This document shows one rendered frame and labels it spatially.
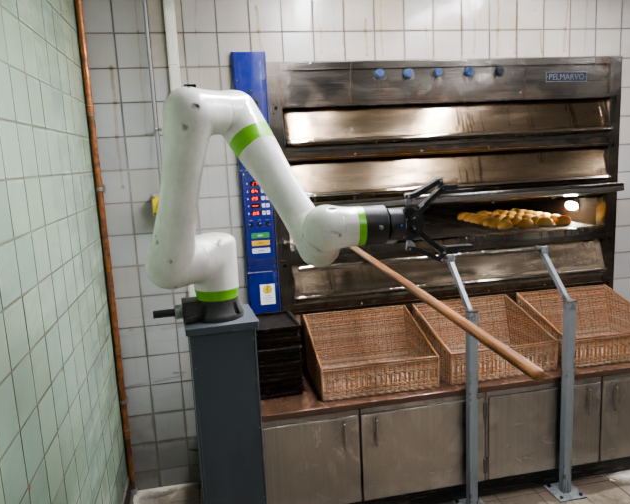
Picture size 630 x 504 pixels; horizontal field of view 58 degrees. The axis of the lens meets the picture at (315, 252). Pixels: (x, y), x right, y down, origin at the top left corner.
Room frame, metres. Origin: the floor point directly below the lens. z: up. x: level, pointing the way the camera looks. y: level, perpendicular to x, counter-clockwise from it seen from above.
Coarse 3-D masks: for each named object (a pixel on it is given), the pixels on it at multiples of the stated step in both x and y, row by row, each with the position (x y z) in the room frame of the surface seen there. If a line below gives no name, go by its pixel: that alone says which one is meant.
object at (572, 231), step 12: (564, 228) 3.17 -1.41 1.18; (576, 228) 3.15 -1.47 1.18; (588, 228) 3.16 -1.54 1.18; (600, 228) 3.17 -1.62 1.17; (420, 240) 3.00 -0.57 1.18; (444, 240) 3.00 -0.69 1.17; (456, 240) 3.01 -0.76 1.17; (468, 240) 3.02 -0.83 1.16; (480, 240) 3.04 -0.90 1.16; (492, 240) 3.05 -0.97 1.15; (504, 240) 3.06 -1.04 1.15; (516, 240) 3.08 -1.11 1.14; (348, 252) 2.90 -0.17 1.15; (372, 252) 2.92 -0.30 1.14
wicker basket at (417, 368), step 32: (320, 320) 2.83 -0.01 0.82; (352, 320) 2.85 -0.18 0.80; (384, 320) 2.88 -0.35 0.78; (320, 352) 2.78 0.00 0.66; (384, 352) 2.83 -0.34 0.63; (416, 352) 2.74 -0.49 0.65; (320, 384) 2.39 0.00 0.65; (352, 384) 2.39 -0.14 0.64; (384, 384) 2.42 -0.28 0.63; (416, 384) 2.44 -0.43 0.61
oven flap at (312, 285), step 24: (408, 264) 2.98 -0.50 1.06; (432, 264) 3.00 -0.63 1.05; (456, 264) 3.02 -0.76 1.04; (480, 264) 3.04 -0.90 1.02; (504, 264) 3.06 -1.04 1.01; (528, 264) 3.09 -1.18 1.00; (576, 264) 3.13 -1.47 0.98; (600, 264) 3.16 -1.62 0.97; (312, 288) 2.85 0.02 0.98; (336, 288) 2.87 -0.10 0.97; (360, 288) 2.89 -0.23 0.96; (384, 288) 2.89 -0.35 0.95
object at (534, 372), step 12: (360, 252) 2.60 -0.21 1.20; (372, 264) 2.40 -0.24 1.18; (396, 276) 2.09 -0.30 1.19; (408, 288) 1.95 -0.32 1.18; (432, 300) 1.75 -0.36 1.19; (444, 312) 1.64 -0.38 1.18; (456, 312) 1.61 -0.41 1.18; (456, 324) 1.56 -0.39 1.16; (468, 324) 1.50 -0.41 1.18; (480, 336) 1.41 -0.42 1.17; (492, 336) 1.39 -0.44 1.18; (492, 348) 1.35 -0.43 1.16; (504, 348) 1.30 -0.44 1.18; (516, 360) 1.24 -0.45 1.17; (528, 360) 1.22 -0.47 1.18; (528, 372) 1.19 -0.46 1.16; (540, 372) 1.17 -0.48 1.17
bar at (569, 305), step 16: (416, 256) 2.58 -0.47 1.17; (448, 256) 2.60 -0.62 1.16; (464, 256) 2.62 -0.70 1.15; (480, 256) 2.64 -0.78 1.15; (544, 256) 2.67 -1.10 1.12; (560, 288) 2.55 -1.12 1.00; (464, 304) 2.45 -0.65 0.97; (560, 416) 2.51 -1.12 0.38; (560, 432) 2.50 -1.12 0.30; (560, 448) 2.50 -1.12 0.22; (560, 464) 2.50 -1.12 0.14; (560, 480) 2.49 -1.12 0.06; (560, 496) 2.44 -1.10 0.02; (576, 496) 2.44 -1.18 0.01
